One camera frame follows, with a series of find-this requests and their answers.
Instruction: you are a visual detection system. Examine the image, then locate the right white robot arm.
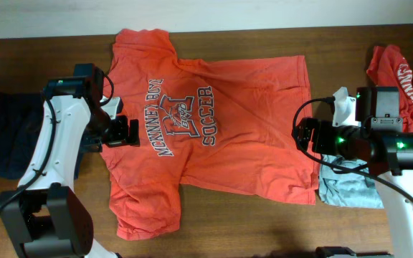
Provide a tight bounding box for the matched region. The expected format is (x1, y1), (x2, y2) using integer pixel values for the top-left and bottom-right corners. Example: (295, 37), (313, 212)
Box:
(292, 87), (413, 257)

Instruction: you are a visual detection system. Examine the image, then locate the folded navy blue garment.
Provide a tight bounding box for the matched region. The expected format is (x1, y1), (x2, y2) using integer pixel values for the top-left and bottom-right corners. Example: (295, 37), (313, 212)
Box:
(0, 91), (85, 180)

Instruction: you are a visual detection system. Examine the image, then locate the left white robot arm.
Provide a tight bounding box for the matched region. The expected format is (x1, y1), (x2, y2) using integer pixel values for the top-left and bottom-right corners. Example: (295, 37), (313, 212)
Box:
(0, 63), (140, 258)

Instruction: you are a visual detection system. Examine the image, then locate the right black cable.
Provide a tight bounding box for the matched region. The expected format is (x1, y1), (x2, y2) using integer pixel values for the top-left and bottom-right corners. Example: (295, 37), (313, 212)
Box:
(291, 96), (413, 234)

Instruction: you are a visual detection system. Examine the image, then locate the orange McKinney Boyd soccer shirt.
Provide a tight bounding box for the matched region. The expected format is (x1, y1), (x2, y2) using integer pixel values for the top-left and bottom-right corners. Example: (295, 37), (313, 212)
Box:
(102, 29), (318, 241)

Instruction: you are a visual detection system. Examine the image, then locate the light grey-blue shirt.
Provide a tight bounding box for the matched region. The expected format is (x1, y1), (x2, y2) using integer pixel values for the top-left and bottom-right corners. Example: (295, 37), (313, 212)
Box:
(318, 165), (384, 209)

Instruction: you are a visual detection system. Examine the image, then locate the red McKinney shirt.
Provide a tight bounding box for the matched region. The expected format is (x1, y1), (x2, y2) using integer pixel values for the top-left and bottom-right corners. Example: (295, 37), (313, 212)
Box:
(366, 45), (413, 133)

